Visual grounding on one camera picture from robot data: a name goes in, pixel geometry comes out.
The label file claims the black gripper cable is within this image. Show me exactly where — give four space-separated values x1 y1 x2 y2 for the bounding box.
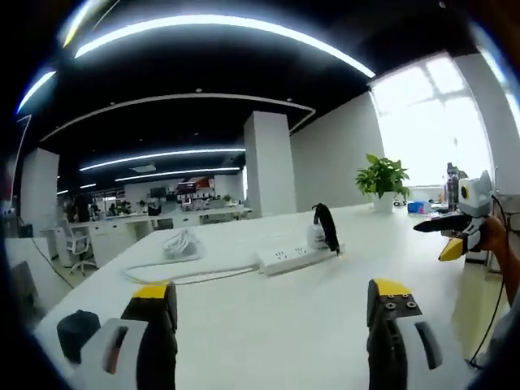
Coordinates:
469 194 509 362

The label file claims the dark bottle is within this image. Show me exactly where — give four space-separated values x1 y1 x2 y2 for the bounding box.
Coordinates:
444 162 460 212

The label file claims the long ceiling light strip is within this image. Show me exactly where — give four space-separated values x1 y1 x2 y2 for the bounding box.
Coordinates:
75 15 377 79

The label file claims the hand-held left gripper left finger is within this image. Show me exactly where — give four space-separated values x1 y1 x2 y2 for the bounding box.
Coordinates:
79 283 179 390

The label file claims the white power strip cable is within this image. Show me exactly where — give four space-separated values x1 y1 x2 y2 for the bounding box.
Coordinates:
120 227 263 285

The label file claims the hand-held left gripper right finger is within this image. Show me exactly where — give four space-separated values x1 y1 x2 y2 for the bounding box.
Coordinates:
366 278 446 390

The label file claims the small black device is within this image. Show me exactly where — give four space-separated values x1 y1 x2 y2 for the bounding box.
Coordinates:
56 310 102 365

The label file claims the white office chair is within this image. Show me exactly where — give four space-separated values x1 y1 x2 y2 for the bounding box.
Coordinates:
60 217 98 277

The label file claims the person's right hand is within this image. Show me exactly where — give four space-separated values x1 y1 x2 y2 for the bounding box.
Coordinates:
474 214 509 262

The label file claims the bright window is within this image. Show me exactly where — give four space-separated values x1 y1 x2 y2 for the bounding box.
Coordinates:
367 52 495 192

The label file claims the white power strip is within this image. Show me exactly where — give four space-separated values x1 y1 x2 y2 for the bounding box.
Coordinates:
254 242 346 277

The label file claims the green potted plant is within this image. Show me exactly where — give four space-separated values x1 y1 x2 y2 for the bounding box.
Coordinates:
355 153 411 215

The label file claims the white desk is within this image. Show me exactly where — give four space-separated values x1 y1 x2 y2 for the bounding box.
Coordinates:
34 202 501 390

